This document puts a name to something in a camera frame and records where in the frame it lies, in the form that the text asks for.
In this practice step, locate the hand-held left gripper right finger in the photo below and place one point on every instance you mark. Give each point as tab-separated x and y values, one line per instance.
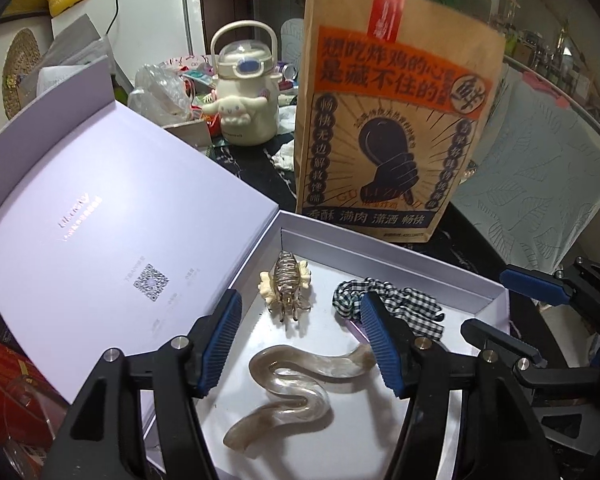
380	345

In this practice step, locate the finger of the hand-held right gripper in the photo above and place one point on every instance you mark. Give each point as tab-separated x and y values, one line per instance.
500	342
530	284

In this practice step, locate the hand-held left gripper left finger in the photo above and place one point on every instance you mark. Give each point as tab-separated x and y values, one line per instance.
220	345

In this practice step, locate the small purple box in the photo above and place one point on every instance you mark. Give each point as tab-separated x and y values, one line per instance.
355	329

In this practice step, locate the black white gingham scrunchie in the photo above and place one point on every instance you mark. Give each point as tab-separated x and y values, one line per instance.
415	305

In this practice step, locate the clear wavy hair clip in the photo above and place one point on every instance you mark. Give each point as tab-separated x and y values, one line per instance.
290	390

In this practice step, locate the cream metal hair claw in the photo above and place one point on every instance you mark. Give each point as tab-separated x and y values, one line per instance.
285	280

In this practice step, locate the purple gift box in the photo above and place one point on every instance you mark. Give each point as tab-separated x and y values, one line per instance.
80	185

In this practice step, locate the printed brown paper bag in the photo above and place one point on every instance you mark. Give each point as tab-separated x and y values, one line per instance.
390	160

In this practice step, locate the pink cloth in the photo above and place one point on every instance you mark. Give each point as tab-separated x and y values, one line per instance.
545	87

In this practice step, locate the white tissue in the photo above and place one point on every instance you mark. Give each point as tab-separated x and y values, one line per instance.
285	155

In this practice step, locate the clear glass cup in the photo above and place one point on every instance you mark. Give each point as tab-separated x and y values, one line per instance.
35	435

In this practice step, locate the red canister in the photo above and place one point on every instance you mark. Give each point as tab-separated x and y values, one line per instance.
0	360

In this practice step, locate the row of bottles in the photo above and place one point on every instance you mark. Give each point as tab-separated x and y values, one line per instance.
545	50

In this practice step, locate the white character water bottle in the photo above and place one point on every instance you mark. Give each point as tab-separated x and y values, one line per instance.
245	110

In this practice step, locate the crumpled clear plastic bag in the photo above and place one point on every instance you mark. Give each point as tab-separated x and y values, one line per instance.
160	92

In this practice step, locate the colourful small items pile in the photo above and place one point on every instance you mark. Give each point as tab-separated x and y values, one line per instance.
192	67

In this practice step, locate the grey paper bag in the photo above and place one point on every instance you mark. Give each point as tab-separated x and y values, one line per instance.
75	50

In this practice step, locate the woven round mat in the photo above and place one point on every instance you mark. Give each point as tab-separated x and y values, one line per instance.
20	75

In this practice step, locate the white refrigerator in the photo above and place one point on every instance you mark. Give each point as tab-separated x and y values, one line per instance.
155	10

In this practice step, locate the brown door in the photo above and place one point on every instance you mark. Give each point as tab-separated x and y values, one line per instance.
225	0

